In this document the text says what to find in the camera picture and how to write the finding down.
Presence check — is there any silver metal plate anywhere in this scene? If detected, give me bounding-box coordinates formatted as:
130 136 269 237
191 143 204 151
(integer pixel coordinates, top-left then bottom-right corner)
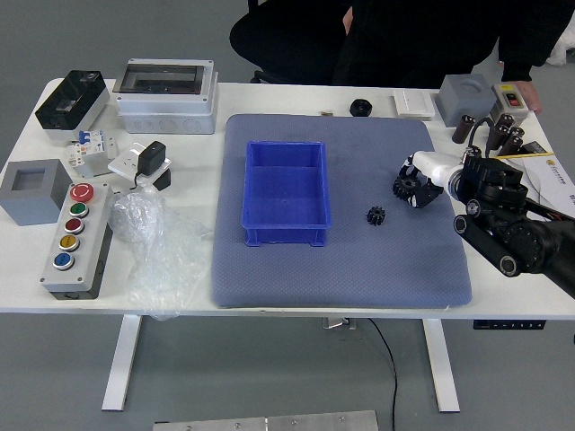
152 409 379 431

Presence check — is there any grey box with round hole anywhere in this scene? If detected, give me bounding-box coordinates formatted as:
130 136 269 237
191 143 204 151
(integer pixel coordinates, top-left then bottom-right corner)
436 74 495 128

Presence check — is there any black table control panel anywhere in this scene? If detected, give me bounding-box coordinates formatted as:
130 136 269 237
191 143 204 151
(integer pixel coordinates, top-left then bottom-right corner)
473 320 547 330

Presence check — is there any white table leg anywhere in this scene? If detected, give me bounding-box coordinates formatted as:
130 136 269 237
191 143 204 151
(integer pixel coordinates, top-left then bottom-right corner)
101 315 143 412
421 319 461 413

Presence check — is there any black floor cable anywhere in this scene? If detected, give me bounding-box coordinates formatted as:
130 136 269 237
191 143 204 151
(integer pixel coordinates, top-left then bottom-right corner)
367 318 400 431

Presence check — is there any white distribution box clear window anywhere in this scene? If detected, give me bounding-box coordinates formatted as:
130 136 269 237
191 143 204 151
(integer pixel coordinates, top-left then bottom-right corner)
115 58 220 135

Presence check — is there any metal under-table bracket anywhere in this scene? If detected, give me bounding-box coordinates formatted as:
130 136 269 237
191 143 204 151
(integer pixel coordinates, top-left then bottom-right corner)
322 317 358 331

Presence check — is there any white blue circuit breaker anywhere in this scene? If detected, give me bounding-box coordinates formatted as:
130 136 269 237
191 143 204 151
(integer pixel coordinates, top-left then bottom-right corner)
66 128 109 179

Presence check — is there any black power adapter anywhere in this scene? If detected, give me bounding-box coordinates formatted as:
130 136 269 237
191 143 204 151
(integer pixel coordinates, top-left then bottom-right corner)
130 140 167 190

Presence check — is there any plush toy in plastic bag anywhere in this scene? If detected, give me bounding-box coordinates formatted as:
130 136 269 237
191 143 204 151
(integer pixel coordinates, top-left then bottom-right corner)
545 33 575 66

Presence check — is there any clear crumpled plastic bag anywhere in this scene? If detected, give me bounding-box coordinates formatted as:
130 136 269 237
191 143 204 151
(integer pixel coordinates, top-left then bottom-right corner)
107 186 216 321

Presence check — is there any grey red-black button switch box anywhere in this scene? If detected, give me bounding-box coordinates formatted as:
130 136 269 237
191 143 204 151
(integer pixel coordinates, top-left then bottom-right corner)
491 83 529 122

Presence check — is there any blue plastic box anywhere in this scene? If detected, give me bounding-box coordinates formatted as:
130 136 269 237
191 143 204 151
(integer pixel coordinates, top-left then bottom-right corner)
241 140 333 248

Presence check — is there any big black gear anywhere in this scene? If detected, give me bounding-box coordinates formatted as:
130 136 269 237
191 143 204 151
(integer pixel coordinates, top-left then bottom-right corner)
392 174 423 203

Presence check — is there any white wall switch plate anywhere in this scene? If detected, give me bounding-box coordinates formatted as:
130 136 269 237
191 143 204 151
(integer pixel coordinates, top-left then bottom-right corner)
393 88 437 119

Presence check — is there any black-lidded white enclosure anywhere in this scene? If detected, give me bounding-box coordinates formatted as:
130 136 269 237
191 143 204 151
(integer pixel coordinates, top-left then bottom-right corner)
34 69 111 144

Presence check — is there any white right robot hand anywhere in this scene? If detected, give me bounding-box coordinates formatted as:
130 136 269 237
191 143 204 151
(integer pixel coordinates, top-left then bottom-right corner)
396 150 464 210

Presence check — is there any black office chair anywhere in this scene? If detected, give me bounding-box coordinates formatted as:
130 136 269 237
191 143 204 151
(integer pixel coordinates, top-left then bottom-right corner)
228 0 349 85

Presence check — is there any yellow white cardboard box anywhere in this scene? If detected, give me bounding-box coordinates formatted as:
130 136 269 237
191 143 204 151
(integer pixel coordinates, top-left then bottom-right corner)
496 152 575 216

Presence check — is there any person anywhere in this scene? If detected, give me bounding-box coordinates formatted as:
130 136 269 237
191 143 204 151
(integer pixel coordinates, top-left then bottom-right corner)
332 0 575 90

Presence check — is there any grey hollow square box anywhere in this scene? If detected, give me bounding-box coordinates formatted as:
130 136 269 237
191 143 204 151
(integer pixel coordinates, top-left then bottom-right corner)
0 158 73 227

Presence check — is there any person's left hand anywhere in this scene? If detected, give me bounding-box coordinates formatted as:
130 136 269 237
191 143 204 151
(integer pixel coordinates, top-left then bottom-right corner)
509 79 544 113

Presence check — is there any grey five-button control station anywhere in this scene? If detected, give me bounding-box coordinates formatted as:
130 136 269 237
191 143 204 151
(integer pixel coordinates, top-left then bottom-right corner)
39 181 114 301

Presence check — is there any grey-blue padded mat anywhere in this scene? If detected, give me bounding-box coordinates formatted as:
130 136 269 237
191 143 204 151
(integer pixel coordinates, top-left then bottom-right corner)
210 113 473 310

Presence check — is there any white socket plate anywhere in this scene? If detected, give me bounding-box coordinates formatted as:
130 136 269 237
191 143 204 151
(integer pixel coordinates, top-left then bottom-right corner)
107 142 173 186

